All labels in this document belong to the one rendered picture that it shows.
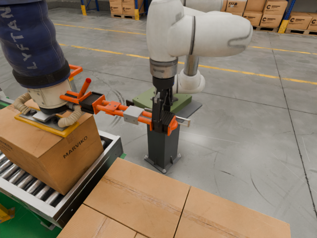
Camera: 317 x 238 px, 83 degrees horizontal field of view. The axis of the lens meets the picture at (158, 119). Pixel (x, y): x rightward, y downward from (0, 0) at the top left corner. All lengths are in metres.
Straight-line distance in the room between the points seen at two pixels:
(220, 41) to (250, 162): 1.93
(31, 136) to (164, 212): 0.90
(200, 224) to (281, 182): 1.30
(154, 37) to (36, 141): 0.91
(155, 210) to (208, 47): 0.99
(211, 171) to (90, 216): 1.31
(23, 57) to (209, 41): 0.69
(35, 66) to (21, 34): 0.12
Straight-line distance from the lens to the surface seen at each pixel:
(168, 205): 1.26
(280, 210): 2.14
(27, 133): 1.30
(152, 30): 0.52
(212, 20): 0.54
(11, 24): 0.86
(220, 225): 1.26
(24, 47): 0.87
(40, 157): 1.12
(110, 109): 0.79
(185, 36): 0.52
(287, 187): 2.32
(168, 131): 0.69
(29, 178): 1.62
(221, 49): 0.54
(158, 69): 0.56
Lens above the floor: 1.69
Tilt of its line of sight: 40 degrees down
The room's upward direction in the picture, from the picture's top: straight up
